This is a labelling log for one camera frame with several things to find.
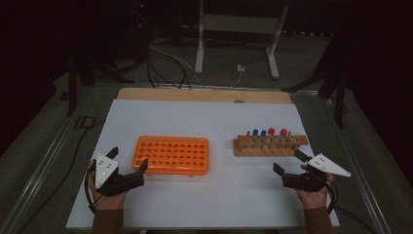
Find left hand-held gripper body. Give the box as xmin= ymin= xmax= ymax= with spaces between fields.
xmin=94 ymin=153 xmax=146 ymax=198

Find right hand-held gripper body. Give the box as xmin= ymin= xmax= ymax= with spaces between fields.
xmin=282 ymin=153 xmax=353 ymax=193

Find wooden tube rack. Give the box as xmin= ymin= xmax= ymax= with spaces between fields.
xmin=233 ymin=134 xmax=310 ymax=158

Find orange plastic tube rack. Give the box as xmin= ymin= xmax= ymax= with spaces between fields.
xmin=131 ymin=135 xmax=209 ymax=177

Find person's right hand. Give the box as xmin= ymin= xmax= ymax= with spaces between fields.
xmin=295 ymin=172 xmax=335 ymax=211

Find person's left hand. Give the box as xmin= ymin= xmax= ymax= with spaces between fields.
xmin=87 ymin=162 xmax=129 ymax=212

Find black stand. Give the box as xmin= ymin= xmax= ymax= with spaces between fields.
xmin=282 ymin=62 xmax=350 ymax=130
xmin=65 ymin=53 xmax=134 ymax=117

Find white table sheet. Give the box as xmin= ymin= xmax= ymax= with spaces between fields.
xmin=65 ymin=98 xmax=341 ymax=230

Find white metal stand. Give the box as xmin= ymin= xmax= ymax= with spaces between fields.
xmin=194 ymin=0 xmax=290 ymax=81

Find dark equipment stand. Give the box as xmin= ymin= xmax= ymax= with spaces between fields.
xmin=131 ymin=0 xmax=151 ymax=67

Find left hand-held gripper cable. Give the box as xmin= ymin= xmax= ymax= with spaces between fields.
xmin=83 ymin=160 xmax=98 ymax=215

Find hand-held gripper cable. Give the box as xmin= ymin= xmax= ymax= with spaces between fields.
xmin=325 ymin=177 xmax=376 ymax=234
xmin=83 ymin=160 xmax=98 ymax=215

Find black floor cable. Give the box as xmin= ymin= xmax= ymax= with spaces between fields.
xmin=18 ymin=119 xmax=106 ymax=234

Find right hand-held gripper cable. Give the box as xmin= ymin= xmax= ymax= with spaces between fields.
xmin=325 ymin=177 xmax=376 ymax=234

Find black floor cables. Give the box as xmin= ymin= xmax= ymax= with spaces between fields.
xmin=146 ymin=43 xmax=193 ymax=91

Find white plug with cable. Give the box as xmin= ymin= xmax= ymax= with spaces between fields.
xmin=227 ymin=63 xmax=246 ymax=89

